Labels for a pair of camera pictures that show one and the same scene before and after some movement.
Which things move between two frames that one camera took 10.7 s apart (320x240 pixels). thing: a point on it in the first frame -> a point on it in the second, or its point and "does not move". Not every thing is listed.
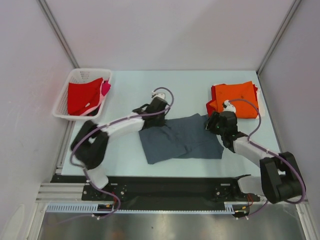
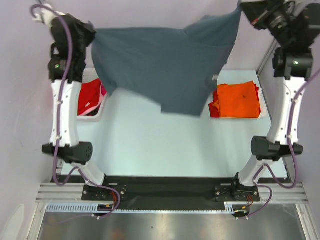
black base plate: x=175 y=189 does not move
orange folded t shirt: x=244 y=109 does not move
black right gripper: x=212 y=124 -> x=252 y=11
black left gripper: x=161 y=122 -> x=87 y=28
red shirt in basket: x=82 y=97 does not move
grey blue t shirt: x=184 y=137 -> x=173 y=67
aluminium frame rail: x=62 y=193 does not move
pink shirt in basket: x=105 y=86 does not move
